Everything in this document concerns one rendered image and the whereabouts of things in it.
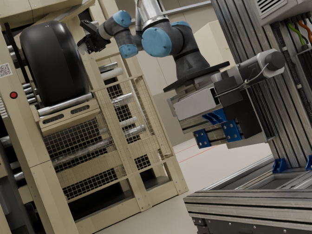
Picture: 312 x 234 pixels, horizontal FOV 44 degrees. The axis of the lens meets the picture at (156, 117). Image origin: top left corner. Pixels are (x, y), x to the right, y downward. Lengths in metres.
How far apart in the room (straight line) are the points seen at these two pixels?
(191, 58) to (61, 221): 1.31
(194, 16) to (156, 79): 2.13
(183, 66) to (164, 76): 7.82
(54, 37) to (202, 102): 1.25
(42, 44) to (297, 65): 1.44
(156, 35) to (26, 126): 1.19
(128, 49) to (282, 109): 0.67
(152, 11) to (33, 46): 0.97
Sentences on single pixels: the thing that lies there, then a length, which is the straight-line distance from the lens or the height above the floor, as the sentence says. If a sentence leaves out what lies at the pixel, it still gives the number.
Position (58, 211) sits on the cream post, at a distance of 2.43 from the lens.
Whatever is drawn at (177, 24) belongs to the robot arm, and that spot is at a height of 0.93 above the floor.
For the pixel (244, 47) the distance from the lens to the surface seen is 1.58.
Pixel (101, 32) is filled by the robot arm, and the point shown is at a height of 1.04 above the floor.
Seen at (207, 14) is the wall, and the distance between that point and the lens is 10.66.
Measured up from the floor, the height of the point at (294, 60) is 0.61.
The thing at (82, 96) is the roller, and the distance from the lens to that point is 2.38.
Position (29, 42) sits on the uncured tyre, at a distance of 2.37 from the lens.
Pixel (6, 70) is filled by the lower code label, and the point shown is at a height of 1.21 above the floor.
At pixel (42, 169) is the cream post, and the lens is 2.42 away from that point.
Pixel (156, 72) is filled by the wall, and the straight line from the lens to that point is 9.39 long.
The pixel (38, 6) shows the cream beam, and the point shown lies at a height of 1.65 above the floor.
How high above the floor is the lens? 0.57
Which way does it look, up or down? 1 degrees up
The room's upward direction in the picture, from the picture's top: 21 degrees counter-clockwise
